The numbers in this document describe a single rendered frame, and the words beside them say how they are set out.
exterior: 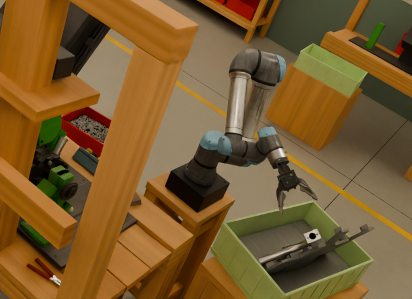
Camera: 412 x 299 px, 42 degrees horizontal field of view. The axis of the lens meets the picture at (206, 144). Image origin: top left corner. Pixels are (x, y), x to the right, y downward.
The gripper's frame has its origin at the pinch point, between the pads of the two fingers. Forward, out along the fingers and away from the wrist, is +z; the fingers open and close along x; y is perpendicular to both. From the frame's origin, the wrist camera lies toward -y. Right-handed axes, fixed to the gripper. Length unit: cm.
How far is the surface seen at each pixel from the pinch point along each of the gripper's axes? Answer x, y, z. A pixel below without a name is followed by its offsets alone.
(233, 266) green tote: -34.1, -16.9, 8.8
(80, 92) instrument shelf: -50, 75, -42
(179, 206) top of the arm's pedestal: -48, -23, -26
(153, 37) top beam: -21, 109, -28
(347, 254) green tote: 15, -54, 18
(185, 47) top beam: -15, 104, -25
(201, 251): -51, -63, -11
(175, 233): -51, -3, -10
